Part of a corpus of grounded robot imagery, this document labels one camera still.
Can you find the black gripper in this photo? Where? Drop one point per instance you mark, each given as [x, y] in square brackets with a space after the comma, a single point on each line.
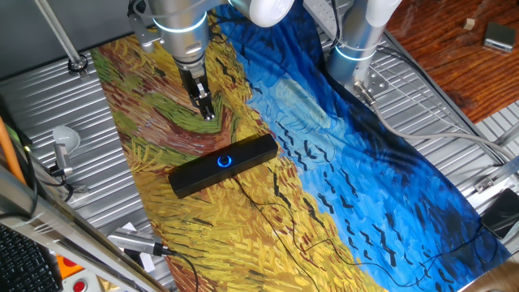
[190, 75]

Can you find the blue-lit volume knob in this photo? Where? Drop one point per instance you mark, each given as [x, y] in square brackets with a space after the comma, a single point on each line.
[224, 161]

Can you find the black speaker bar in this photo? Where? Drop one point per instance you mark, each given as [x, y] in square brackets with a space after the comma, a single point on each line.
[194, 178]

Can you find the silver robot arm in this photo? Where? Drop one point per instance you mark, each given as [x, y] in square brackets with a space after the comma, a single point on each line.
[182, 36]

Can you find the white power strip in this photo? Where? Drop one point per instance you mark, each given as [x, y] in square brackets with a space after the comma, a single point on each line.
[320, 14]

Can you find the grey metal pole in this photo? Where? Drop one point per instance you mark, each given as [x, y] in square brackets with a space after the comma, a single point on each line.
[61, 34]

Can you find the Van Gogh painting cloth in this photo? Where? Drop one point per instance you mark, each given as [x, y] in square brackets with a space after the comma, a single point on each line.
[365, 162]

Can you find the orange pole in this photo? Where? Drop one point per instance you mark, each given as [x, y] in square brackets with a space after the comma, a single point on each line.
[8, 150]

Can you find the orange emergency stop box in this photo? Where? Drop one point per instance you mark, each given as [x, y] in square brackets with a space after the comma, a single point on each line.
[67, 265]

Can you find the grey box red button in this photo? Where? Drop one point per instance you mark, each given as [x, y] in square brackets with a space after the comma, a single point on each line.
[79, 286]

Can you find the black keyboard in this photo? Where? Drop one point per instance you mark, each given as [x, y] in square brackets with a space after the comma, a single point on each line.
[24, 267]

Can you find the small wooden block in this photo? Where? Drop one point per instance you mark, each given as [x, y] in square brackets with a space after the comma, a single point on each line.
[469, 24]

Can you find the silver metal box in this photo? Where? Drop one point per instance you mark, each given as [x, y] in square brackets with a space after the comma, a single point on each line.
[499, 36]

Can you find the aluminium profile bar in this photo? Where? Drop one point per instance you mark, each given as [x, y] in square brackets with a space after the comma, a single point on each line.
[507, 168]

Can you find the black phone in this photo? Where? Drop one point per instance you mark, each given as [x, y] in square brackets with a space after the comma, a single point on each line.
[503, 213]

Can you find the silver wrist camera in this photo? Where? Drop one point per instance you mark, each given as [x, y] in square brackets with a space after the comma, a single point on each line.
[142, 34]

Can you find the silver mounting bracket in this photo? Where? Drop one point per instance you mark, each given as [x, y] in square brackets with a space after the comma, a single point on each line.
[80, 188]

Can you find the silver ribbed camera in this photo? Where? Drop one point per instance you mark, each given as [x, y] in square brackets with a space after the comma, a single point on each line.
[134, 242]

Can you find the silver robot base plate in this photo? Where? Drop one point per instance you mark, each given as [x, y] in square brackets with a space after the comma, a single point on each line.
[379, 83]

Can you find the aluminium frame rail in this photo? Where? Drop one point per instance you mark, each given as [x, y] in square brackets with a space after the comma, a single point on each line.
[61, 231]

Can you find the silver corner bracket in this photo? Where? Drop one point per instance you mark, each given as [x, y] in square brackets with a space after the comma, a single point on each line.
[483, 185]

